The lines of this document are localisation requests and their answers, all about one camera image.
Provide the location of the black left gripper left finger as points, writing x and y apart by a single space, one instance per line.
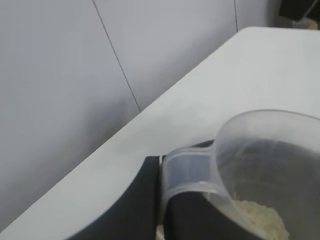
135 212

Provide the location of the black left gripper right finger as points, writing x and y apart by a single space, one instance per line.
195 217

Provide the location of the white uncooked rice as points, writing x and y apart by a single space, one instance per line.
257 220

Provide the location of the clear plastic measuring cup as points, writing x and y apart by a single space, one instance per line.
250 135

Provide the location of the black background equipment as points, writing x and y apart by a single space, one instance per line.
292 8

